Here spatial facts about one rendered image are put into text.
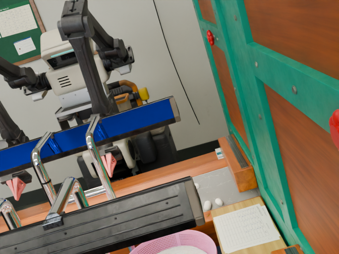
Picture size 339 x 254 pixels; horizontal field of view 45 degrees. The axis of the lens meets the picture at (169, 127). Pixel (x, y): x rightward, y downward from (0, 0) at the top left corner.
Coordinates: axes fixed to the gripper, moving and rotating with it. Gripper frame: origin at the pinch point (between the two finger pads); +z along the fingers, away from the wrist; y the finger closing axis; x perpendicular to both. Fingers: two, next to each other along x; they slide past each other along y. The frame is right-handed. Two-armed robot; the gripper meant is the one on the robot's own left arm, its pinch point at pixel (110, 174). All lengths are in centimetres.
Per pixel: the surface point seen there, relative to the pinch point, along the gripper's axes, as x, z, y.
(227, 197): -2.7, 21.5, 36.9
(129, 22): 95, -172, 11
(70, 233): -66, 43, 9
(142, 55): 115, -155, 12
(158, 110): -30.3, 0.2, 24.8
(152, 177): 12.7, -0.5, 12.7
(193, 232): -16.3, 33.5, 24.5
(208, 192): 1.5, 16.5, 31.5
